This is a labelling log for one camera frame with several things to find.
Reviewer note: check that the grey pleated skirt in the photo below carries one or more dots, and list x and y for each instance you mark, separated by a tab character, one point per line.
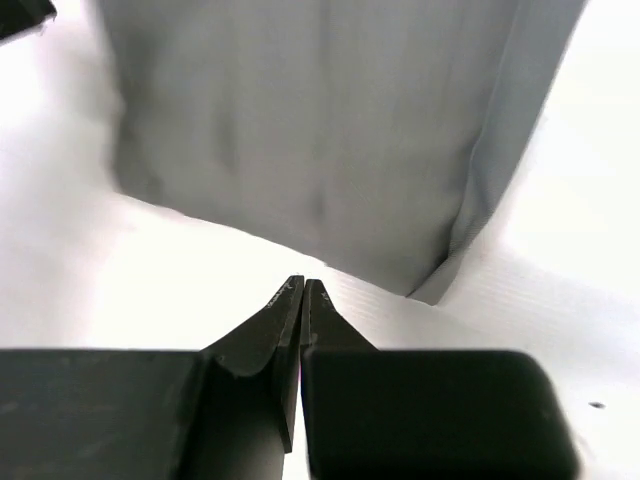
376	136

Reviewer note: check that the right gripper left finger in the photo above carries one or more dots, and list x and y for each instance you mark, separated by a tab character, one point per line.
266	347

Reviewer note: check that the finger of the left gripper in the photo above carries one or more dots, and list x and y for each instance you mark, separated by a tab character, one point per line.
20	16

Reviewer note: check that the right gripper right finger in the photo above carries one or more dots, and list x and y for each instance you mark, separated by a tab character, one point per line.
322	326

